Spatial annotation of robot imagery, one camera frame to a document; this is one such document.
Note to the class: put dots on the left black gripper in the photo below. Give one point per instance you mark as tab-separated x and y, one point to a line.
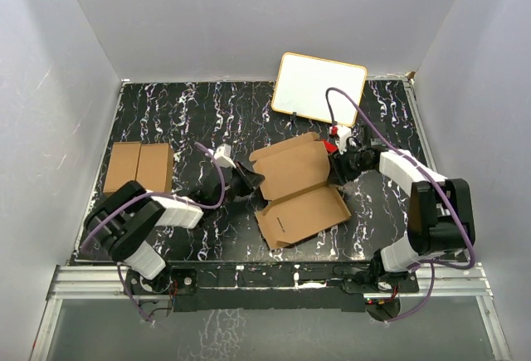
254	179

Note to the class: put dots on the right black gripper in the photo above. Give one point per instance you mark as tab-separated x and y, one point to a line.
338	168

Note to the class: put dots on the brown cardboard box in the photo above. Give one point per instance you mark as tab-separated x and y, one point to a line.
151	165
300	200

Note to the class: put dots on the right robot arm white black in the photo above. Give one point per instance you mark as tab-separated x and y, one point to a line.
439	217

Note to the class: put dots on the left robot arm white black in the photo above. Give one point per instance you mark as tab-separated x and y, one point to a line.
122	222

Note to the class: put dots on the folded brown cardboard box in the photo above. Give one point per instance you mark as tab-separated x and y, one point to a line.
151	165

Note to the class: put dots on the red rectangular block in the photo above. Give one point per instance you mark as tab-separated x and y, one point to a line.
330	148

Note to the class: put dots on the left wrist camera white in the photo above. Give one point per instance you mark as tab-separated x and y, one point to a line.
222	155

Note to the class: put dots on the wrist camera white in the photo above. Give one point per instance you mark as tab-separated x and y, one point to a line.
340	134
222	155

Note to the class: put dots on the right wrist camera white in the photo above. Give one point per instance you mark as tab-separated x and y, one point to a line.
340	134

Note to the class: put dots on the white board yellow frame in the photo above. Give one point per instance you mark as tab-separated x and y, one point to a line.
318	89

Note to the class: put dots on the black base frame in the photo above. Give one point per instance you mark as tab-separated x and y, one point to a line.
278	285

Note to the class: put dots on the aluminium rail frame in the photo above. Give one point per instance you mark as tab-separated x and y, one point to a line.
102	283

